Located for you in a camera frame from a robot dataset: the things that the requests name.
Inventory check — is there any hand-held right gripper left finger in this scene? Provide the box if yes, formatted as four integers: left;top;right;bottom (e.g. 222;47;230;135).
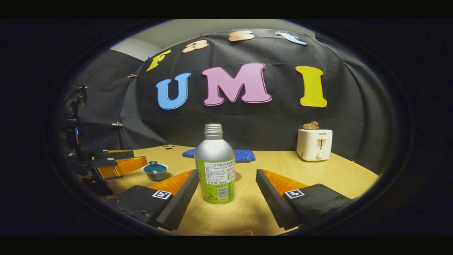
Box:
107;169;200;231

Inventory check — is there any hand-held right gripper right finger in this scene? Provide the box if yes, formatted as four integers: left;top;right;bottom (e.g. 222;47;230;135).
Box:
256;169;354;230

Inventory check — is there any teal ceramic teacup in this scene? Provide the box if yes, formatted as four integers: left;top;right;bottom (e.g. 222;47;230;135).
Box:
142;165;170;181

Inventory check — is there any silver green label water bottle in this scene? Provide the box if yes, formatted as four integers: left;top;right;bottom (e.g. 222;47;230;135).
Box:
194;124;236;205

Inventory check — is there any blue towel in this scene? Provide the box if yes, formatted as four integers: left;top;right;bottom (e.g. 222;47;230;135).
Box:
182;148;256;163

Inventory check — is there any white toaster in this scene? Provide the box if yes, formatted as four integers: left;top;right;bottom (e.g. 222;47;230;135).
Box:
296;129;333;162

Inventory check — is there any black backdrop cloth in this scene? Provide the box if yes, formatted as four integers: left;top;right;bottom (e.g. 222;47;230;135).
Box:
62;28;400;174

